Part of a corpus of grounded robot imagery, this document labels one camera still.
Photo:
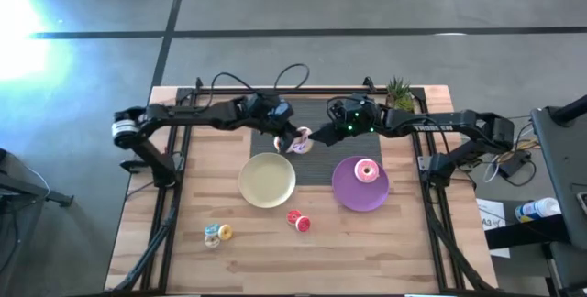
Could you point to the yellow toy donut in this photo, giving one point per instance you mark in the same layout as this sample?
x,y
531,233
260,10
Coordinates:
x,y
225,232

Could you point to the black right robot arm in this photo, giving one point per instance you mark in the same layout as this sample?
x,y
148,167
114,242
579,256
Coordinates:
x,y
458,125

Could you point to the pink toy donut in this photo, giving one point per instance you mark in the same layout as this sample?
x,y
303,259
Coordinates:
x,y
367,171

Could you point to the blue toy donut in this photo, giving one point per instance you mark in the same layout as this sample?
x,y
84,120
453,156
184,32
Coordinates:
x,y
212,229

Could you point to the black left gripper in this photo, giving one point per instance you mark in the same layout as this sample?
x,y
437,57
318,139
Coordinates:
x,y
268,111

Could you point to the pale yellow plate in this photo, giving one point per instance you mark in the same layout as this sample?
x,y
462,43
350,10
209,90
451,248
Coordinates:
x,y
266,182

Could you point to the small green potted plant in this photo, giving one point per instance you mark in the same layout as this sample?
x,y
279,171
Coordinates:
x,y
400,95

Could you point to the white striped toy donut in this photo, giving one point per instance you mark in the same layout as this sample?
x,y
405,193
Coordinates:
x,y
303,146

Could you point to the beige toy donut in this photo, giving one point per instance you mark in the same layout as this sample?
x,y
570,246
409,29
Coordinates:
x,y
211,241

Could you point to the white spray can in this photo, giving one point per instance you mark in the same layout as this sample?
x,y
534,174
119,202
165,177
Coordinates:
x,y
537,209

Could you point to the white paper sheet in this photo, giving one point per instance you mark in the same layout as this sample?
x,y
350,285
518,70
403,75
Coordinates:
x,y
493,223

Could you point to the purple plate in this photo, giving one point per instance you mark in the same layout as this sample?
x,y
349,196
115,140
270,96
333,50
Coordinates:
x,y
355,194

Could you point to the black aluminium frame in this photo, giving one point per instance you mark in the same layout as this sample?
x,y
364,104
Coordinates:
x,y
321,91

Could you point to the red toy donut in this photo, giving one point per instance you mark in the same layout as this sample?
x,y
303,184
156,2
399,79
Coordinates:
x,y
303,224
292,216

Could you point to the black power adapter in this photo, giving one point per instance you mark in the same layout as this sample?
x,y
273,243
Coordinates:
x,y
516,161

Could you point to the dark grey ribbed mat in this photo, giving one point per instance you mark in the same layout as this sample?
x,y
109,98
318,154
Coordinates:
x,y
316,161

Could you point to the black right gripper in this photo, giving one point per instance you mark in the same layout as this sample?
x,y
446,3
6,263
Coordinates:
x,y
355,116

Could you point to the black stand leg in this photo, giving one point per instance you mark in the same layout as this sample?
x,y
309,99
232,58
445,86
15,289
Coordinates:
x,y
27,189

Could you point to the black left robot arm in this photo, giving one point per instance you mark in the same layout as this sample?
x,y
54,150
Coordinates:
x,y
183,113

